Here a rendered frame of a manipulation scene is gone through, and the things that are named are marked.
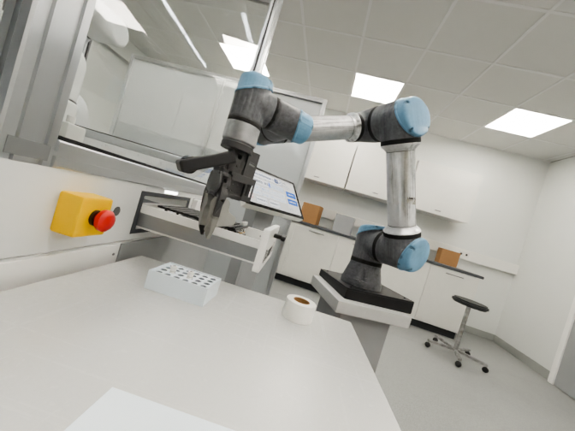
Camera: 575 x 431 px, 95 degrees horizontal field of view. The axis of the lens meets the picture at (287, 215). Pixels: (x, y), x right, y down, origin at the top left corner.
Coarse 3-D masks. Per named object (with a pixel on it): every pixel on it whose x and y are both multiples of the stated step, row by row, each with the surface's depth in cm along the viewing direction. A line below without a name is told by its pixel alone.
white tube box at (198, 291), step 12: (168, 264) 59; (156, 276) 52; (168, 276) 51; (180, 276) 54; (204, 276) 59; (156, 288) 52; (168, 288) 51; (180, 288) 51; (192, 288) 51; (204, 288) 51; (216, 288) 58; (192, 300) 51; (204, 300) 51
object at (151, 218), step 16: (144, 208) 68; (160, 208) 80; (144, 224) 68; (160, 224) 67; (176, 224) 67; (192, 224) 67; (192, 240) 67; (208, 240) 67; (224, 240) 67; (240, 240) 67; (256, 240) 66; (240, 256) 66
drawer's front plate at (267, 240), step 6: (270, 228) 70; (276, 228) 82; (264, 234) 64; (270, 234) 67; (264, 240) 64; (270, 240) 73; (258, 246) 65; (264, 246) 64; (270, 246) 79; (258, 252) 64; (264, 252) 66; (270, 252) 87; (258, 258) 64; (258, 264) 64; (252, 270) 65; (258, 270) 65
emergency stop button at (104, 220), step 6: (102, 210) 46; (108, 210) 47; (96, 216) 45; (102, 216) 46; (108, 216) 46; (114, 216) 48; (96, 222) 45; (102, 222) 46; (108, 222) 47; (114, 222) 48; (96, 228) 46; (102, 228) 46; (108, 228) 47
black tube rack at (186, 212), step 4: (164, 208) 71; (168, 208) 71; (172, 208) 74; (176, 208) 77; (180, 208) 80; (184, 208) 83; (188, 208) 87; (176, 212) 71; (180, 212) 71; (184, 212) 72; (188, 212) 75; (192, 212) 78; (196, 212) 81; (184, 216) 86; (188, 216) 89; (192, 216) 71; (196, 216) 71; (196, 220) 72; (236, 224) 82; (224, 228) 86; (236, 232) 87
